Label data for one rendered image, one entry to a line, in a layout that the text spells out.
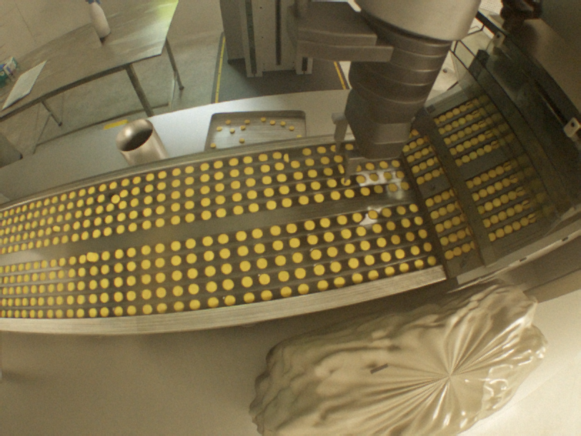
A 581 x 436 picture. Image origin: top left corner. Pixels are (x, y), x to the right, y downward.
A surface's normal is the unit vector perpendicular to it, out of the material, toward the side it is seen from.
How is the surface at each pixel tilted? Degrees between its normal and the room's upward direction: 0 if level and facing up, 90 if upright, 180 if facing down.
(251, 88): 0
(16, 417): 0
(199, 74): 0
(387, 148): 90
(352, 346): 12
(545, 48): 42
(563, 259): 90
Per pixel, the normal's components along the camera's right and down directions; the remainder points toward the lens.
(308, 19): 0.02, -0.43
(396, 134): 0.17, 0.69
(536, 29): -0.65, -0.22
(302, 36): -0.22, 0.88
